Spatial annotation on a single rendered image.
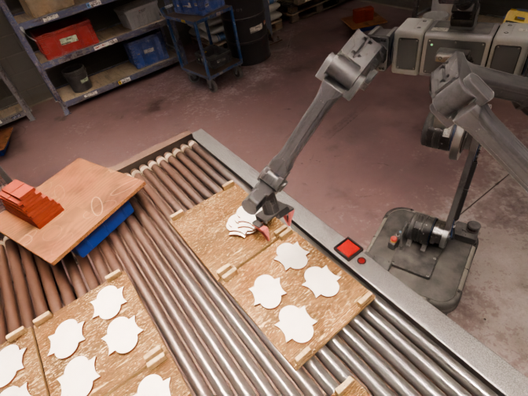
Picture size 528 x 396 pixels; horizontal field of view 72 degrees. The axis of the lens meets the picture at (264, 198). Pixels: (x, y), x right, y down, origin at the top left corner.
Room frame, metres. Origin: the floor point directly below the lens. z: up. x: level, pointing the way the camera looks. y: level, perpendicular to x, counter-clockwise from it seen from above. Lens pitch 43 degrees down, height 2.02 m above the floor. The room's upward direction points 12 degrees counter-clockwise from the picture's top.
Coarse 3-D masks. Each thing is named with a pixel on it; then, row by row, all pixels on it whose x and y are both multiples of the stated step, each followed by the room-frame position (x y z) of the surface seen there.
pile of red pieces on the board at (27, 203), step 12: (0, 192) 1.26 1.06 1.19; (12, 192) 1.22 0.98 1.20; (24, 192) 1.20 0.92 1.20; (36, 192) 1.23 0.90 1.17; (12, 204) 1.21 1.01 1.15; (24, 204) 1.17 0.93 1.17; (36, 204) 1.20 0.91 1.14; (48, 204) 1.22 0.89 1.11; (24, 216) 1.19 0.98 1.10; (36, 216) 1.17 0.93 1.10; (48, 216) 1.20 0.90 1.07
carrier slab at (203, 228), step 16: (224, 192) 1.26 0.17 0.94; (240, 192) 1.24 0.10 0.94; (192, 208) 1.20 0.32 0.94; (208, 208) 1.18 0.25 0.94; (224, 208) 1.16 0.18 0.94; (176, 224) 1.13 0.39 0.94; (192, 224) 1.10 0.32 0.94; (208, 224) 1.09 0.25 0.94; (224, 224) 1.07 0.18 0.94; (272, 224) 1.01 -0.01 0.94; (192, 240) 1.01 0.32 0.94; (208, 240) 0.99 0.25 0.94; (224, 240) 0.98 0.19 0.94; (240, 240) 0.96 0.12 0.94; (256, 240) 0.94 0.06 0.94; (272, 240) 0.92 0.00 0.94; (208, 256) 0.91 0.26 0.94; (224, 256) 0.90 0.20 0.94; (240, 256) 0.88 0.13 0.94
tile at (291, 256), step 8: (280, 248) 0.87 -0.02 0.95; (288, 248) 0.86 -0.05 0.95; (296, 248) 0.85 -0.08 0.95; (280, 256) 0.83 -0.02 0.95; (288, 256) 0.83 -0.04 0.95; (296, 256) 0.82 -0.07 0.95; (304, 256) 0.81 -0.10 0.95; (288, 264) 0.79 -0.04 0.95; (296, 264) 0.78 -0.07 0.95; (304, 264) 0.78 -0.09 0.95
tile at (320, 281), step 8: (312, 272) 0.74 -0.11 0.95; (320, 272) 0.73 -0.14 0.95; (328, 272) 0.72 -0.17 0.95; (312, 280) 0.70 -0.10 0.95; (320, 280) 0.70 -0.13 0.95; (328, 280) 0.69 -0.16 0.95; (336, 280) 0.68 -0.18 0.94; (312, 288) 0.67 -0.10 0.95; (320, 288) 0.67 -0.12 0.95; (328, 288) 0.66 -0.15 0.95; (336, 288) 0.65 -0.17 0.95; (328, 296) 0.63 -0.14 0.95
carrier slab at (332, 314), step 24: (288, 240) 0.91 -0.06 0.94; (264, 264) 0.82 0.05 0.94; (312, 264) 0.78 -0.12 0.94; (240, 288) 0.74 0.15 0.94; (288, 288) 0.70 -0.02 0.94; (360, 288) 0.64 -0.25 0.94; (264, 312) 0.63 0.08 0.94; (312, 312) 0.59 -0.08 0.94; (336, 312) 0.58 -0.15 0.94; (288, 360) 0.46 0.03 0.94
